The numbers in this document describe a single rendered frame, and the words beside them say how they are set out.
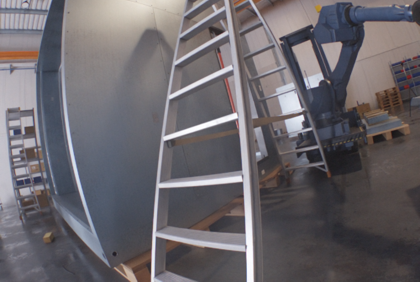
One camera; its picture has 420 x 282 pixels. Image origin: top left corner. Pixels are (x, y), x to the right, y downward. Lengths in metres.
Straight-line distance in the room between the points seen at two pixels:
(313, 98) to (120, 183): 2.18
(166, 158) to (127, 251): 0.67
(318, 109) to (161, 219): 2.13
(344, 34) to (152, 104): 1.78
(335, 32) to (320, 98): 0.91
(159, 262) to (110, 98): 0.99
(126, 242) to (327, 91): 2.50
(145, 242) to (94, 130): 0.77
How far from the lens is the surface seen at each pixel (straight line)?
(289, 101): 8.14
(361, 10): 1.94
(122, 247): 1.35
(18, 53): 10.75
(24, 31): 11.73
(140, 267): 1.32
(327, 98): 2.62
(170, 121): 1.07
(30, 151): 5.68
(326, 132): 2.68
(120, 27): 1.70
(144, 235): 1.41
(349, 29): 2.16
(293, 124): 8.15
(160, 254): 1.04
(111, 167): 1.28
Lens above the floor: 0.76
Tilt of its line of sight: 4 degrees up
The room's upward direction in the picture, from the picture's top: 14 degrees counter-clockwise
